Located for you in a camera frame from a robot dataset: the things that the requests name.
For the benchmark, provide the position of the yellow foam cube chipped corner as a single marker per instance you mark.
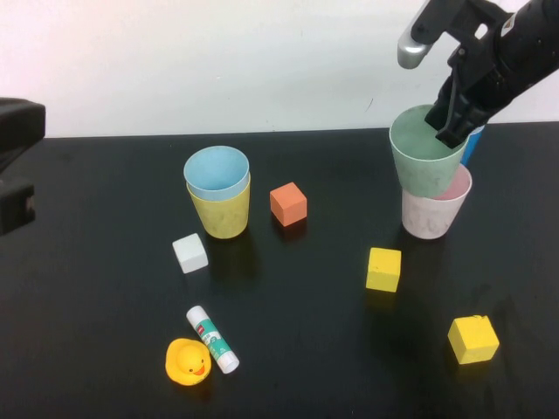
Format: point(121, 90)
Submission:
point(474, 340)

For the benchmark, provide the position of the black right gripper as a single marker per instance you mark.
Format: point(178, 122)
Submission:
point(480, 74)

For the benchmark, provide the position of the blue paper cone cup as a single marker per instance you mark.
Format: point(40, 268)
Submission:
point(472, 144)

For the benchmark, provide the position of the green plastic cup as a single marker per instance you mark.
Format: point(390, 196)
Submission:
point(419, 170)

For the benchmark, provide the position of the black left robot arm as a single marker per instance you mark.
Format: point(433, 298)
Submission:
point(17, 126)

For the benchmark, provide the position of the white green glue stick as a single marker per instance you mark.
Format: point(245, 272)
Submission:
point(211, 338)

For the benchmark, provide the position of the pink plastic cup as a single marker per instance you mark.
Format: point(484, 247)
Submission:
point(425, 218)

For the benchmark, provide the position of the yellow plastic cup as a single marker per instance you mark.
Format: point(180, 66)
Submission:
point(222, 218)

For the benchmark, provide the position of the yellow rubber duck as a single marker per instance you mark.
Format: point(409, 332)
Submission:
point(188, 362)

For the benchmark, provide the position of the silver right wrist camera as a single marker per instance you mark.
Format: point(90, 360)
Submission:
point(412, 52)

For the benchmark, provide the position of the yellow foam cube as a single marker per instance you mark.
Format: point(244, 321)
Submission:
point(383, 270)

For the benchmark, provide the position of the white foam cube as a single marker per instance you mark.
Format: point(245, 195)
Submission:
point(190, 253)

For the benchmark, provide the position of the orange foam cube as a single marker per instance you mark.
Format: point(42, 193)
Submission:
point(286, 205)

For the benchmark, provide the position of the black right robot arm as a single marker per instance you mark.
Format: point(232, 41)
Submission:
point(533, 39)

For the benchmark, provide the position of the light blue plastic cup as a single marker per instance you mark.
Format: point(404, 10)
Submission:
point(214, 170)

